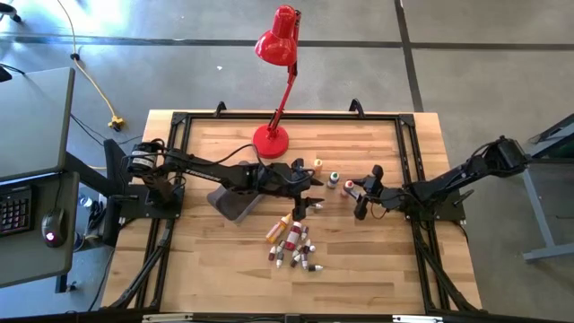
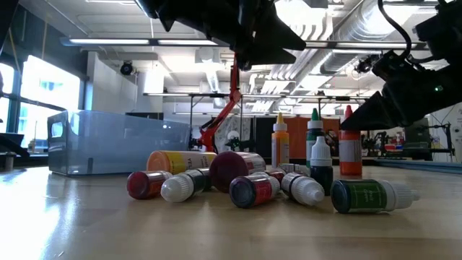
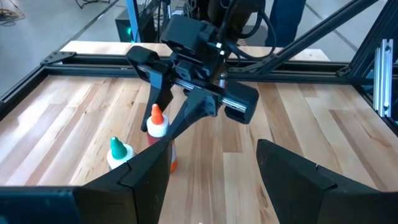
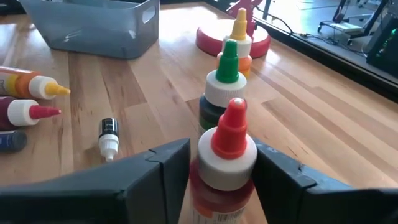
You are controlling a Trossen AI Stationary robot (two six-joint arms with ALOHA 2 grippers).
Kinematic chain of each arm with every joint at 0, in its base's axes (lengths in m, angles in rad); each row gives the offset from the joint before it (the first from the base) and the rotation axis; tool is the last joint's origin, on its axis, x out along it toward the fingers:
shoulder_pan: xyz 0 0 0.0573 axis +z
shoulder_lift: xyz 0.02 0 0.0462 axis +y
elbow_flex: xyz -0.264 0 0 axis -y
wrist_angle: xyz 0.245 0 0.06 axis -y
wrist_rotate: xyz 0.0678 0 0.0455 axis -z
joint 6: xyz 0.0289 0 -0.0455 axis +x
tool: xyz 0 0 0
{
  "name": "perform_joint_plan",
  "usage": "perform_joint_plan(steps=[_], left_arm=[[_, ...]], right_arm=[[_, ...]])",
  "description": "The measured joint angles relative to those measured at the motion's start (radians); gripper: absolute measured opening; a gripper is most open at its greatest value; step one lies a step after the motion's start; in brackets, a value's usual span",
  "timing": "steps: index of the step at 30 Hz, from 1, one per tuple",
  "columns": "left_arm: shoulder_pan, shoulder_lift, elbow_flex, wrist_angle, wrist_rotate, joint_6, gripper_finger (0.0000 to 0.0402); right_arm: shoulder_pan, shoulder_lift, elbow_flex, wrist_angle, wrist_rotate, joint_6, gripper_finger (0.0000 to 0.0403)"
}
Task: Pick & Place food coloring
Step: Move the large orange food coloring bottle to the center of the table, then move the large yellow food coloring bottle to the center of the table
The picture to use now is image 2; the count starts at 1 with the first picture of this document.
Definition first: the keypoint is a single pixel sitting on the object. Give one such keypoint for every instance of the black monitor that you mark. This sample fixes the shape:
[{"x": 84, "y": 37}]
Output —
[{"x": 417, "y": 144}]

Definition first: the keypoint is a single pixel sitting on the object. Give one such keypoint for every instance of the red desk lamp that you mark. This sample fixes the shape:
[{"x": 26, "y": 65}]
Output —
[{"x": 217, "y": 124}]

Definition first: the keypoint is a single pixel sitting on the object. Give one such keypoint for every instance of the small green label dropper bottle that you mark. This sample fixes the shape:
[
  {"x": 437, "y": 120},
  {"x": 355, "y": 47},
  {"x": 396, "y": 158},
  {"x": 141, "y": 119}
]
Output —
[{"x": 361, "y": 196}]

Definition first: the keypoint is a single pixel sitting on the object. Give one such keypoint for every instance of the large yellow food coloring bottle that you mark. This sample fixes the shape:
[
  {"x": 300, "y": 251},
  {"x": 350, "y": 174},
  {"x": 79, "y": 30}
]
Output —
[{"x": 173, "y": 161}]

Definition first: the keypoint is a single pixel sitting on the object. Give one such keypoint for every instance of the black round ceiling device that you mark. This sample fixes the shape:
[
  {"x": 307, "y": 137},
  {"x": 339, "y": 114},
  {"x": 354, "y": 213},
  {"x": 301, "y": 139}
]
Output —
[{"x": 126, "y": 68}]

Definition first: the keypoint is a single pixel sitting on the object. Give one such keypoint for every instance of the large green food coloring bottle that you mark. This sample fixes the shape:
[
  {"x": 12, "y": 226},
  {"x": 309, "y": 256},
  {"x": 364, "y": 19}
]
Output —
[{"x": 314, "y": 126}]

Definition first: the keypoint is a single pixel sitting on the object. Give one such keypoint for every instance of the grey metal post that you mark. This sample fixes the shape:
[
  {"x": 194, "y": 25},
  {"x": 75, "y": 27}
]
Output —
[{"x": 9, "y": 162}]

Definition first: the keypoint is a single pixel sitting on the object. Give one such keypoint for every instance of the ceiling light strip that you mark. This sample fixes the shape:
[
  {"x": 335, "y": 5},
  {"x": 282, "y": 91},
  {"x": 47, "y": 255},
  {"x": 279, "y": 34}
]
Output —
[
  {"x": 187, "y": 42},
  {"x": 108, "y": 41}
]

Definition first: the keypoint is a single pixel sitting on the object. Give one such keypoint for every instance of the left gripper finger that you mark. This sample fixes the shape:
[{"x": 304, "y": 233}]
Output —
[
  {"x": 276, "y": 34},
  {"x": 267, "y": 57}
]

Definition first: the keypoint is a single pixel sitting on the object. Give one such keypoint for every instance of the large red food coloring bottle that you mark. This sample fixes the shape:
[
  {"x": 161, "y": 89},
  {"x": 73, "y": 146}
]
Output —
[{"x": 227, "y": 169}]

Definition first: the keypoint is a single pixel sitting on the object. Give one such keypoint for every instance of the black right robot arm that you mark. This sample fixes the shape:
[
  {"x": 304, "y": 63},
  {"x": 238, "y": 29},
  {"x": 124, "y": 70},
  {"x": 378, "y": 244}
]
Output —
[{"x": 444, "y": 29}]

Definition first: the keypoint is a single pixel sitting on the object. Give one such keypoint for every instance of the large window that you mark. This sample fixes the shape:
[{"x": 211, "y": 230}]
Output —
[{"x": 47, "y": 90}]

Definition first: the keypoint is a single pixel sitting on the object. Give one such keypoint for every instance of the small purple dropper bottle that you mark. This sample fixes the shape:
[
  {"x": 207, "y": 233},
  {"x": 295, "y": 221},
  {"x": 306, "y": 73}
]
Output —
[{"x": 303, "y": 188}]

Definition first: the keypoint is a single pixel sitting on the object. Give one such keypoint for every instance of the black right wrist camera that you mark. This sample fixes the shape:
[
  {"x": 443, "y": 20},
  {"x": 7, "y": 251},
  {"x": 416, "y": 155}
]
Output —
[{"x": 391, "y": 68}]

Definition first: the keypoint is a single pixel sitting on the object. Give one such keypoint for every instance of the large orange bottle red cap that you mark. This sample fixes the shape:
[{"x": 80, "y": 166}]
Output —
[{"x": 350, "y": 166}]

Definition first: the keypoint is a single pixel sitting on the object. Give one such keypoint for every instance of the small dark red dropper bottle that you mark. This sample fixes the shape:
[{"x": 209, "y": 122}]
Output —
[{"x": 144, "y": 185}]

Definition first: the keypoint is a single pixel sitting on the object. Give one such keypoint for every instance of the small red label dropper bottle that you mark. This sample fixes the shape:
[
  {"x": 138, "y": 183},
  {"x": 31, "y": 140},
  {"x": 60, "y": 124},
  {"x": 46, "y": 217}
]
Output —
[{"x": 252, "y": 190}]

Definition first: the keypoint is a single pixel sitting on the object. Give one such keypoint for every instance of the silver ventilation duct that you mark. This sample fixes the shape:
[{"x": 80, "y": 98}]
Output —
[{"x": 361, "y": 32}]

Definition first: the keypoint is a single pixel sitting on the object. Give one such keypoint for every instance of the large orange bottle yellow cap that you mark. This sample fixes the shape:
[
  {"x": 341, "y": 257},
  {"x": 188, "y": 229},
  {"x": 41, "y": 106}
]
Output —
[{"x": 280, "y": 144}]

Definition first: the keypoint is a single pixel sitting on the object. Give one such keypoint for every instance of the grey translucent plastic bin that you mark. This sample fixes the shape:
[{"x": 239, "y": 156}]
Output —
[{"x": 108, "y": 144}]

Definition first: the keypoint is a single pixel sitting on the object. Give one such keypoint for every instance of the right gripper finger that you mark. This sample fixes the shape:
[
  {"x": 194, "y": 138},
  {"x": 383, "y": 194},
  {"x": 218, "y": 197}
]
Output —
[{"x": 371, "y": 113}]

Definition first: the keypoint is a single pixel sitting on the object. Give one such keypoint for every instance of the orange partition wall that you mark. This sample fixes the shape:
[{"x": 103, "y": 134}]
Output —
[{"x": 297, "y": 137}]

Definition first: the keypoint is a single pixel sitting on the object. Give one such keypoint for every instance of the black hanging camera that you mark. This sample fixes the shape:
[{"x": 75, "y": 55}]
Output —
[{"x": 364, "y": 65}]

